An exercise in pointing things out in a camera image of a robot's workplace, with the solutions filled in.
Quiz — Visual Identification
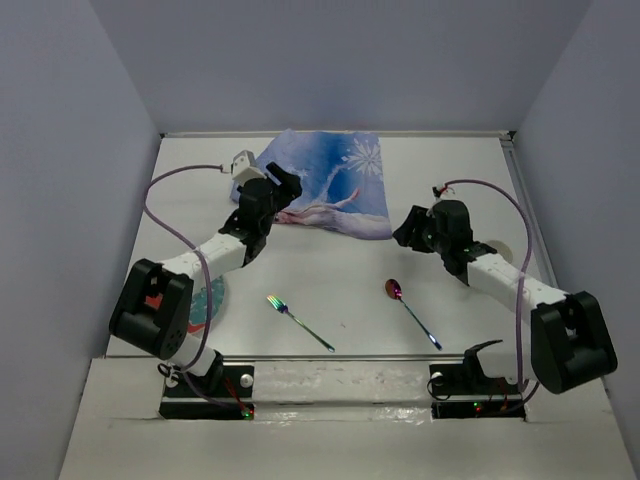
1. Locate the rainbow metal spoon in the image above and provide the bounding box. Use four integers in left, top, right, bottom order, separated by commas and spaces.
384, 279, 443, 351

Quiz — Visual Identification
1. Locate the rainbow metal fork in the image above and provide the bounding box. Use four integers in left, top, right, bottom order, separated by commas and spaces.
266, 295, 335, 353

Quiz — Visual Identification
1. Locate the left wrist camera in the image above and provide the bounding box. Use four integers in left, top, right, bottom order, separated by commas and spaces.
231, 150, 266, 186

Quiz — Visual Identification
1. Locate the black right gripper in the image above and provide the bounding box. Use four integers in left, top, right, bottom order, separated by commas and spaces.
392, 204, 450, 255

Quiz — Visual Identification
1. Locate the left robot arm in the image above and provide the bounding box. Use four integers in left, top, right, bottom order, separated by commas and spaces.
109, 151, 302, 399

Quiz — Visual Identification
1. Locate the red and teal plate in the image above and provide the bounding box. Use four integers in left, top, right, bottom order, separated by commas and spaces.
187, 275, 229, 337

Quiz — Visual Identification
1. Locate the light green mug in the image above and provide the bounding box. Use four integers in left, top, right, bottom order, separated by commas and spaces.
485, 240, 514, 263

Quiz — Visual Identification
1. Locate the blue Frozen placemat cloth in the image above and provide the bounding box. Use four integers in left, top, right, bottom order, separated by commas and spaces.
256, 129, 392, 240

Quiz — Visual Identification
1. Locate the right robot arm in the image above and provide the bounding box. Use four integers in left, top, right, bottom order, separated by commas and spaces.
392, 200, 618, 395

